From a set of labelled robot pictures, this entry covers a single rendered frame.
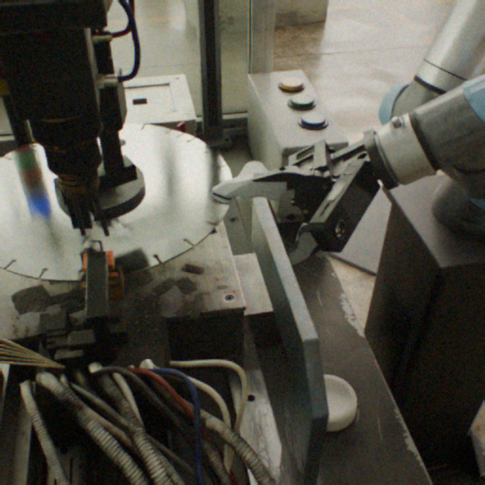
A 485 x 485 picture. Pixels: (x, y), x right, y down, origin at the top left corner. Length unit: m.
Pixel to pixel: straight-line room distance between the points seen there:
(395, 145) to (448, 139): 0.06
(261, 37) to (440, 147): 0.58
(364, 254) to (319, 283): 1.19
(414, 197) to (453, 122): 0.45
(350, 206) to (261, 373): 0.25
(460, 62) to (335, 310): 0.37
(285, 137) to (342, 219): 0.32
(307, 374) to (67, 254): 0.30
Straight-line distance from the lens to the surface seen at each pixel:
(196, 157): 0.77
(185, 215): 0.67
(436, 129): 0.65
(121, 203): 0.68
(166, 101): 1.04
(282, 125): 0.95
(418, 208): 1.06
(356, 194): 0.66
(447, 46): 0.79
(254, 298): 0.74
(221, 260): 0.75
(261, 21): 1.13
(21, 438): 0.68
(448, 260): 0.96
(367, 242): 2.11
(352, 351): 0.79
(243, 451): 0.51
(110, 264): 0.58
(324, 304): 0.84
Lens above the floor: 1.36
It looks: 42 degrees down
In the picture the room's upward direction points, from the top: straight up
